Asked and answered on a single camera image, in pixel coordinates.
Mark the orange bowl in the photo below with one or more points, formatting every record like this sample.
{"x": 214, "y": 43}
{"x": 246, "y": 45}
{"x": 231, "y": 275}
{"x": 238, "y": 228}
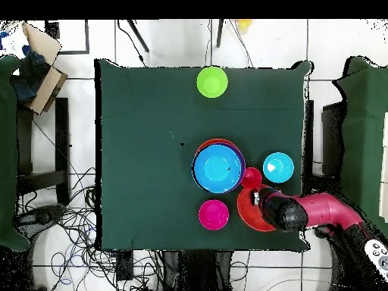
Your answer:
{"x": 212, "y": 141}
{"x": 247, "y": 212}

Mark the red cup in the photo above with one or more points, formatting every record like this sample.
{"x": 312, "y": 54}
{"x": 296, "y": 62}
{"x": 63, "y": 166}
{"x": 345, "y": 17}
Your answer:
{"x": 251, "y": 178}

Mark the purple bowl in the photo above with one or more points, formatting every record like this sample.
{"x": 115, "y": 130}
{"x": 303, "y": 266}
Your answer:
{"x": 243, "y": 163}

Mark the small blue ribbed bowl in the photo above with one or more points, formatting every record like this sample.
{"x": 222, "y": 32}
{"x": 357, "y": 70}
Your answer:
{"x": 278, "y": 167}

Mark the large blue bowl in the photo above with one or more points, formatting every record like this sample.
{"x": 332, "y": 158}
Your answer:
{"x": 217, "y": 168}

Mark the small green bowl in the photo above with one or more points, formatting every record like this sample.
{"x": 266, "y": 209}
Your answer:
{"x": 212, "y": 82}

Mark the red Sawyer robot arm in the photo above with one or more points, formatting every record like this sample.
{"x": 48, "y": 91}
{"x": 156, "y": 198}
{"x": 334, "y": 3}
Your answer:
{"x": 321, "y": 209}

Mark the pink bowl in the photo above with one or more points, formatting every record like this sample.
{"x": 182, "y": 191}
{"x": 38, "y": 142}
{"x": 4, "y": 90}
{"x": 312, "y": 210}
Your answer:
{"x": 213, "y": 215}

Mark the green cloth side table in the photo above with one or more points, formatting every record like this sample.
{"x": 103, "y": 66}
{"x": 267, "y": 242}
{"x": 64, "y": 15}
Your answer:
{"x": 363, "y": 136}
{"x": 7, "y": 151}

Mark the dark green tablecloth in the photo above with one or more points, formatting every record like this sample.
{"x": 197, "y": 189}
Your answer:
{"x": 136, "y": 121}

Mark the black tripod leg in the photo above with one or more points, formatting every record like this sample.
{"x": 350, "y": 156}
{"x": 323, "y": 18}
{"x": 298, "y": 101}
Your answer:
{"x": 138, "y": 35}
{"x": 219, "y": 33}

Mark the yellow object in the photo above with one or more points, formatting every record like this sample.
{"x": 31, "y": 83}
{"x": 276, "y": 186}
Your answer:
{"x": 244, "y": 25}

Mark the black stand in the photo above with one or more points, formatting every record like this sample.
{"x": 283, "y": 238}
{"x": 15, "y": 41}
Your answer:
{"x": 62, "y": 136}

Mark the cardboard box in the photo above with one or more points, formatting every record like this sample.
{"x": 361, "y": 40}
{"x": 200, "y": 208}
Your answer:
{"x": 45, "y": 91}

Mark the dark blue cloth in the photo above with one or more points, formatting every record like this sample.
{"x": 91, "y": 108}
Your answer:
{"x": 30, "y": 75}

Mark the black pedestal leg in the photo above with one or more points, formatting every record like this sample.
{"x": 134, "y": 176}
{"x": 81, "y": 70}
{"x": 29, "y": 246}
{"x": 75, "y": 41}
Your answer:
{"x": 39, "y": 216}

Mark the black metal frame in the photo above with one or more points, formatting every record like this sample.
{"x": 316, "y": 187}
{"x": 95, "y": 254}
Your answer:
{"x": 87, "y": 36}

